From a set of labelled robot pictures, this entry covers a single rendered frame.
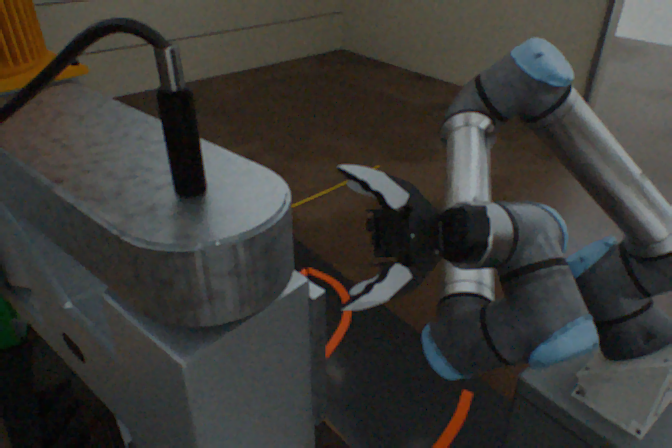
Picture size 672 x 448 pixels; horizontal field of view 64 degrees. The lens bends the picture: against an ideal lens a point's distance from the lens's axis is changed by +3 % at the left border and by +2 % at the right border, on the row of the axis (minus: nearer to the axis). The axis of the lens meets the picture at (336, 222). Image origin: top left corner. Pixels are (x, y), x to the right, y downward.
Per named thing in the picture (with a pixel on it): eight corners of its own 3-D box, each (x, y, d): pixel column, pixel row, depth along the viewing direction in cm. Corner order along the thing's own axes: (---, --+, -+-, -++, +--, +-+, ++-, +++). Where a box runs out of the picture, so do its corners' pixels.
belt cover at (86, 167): (-87, 149, 114) (-124, 70, 105) (38, 117, 130) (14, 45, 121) (185, 393, 60) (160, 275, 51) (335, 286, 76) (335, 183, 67)
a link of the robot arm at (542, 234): (585, 255, 73) (557, 190, 76) (527, 259, 66) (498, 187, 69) (530, 279, 80) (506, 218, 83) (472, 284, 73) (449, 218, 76)
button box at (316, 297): (284, 401, 96) (275, 276, 81) (295, 392, 98) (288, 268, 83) (317, 427, 92) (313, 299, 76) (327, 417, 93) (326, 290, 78)
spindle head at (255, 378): (107, 433, 106) (41, 246, 82) (201, 367, 120) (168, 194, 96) (222, 565, 86) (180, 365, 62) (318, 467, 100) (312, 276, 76)
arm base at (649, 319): (622, 331, 153) (603, 300, 153) (692, 319, 137) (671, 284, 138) (591, 364, 142) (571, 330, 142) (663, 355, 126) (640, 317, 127)
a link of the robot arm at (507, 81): (651, 262, 143) (474, 62, 117) (727, 236, 132) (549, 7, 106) (663, 308, 132) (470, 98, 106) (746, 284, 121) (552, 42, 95)
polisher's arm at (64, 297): (13, 326, 137) (-66, 148, 111) (101, 283, 151) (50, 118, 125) (184, 521, 96) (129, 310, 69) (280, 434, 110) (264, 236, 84)
